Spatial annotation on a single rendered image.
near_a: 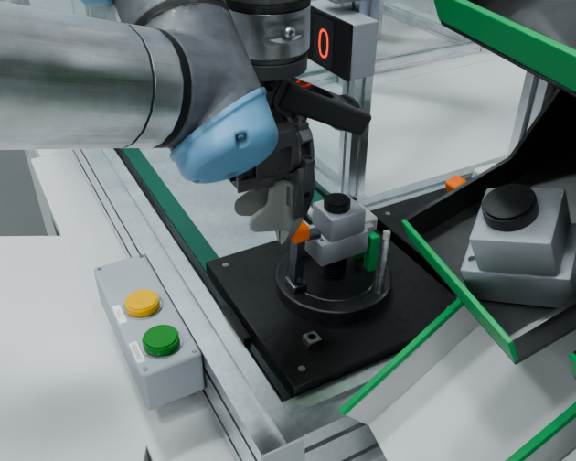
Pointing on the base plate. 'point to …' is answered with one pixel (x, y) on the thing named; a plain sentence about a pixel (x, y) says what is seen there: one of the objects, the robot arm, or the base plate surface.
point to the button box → (183, 377)
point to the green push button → (161, 339)
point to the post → (357, 166)
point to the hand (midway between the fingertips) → (288, 230)
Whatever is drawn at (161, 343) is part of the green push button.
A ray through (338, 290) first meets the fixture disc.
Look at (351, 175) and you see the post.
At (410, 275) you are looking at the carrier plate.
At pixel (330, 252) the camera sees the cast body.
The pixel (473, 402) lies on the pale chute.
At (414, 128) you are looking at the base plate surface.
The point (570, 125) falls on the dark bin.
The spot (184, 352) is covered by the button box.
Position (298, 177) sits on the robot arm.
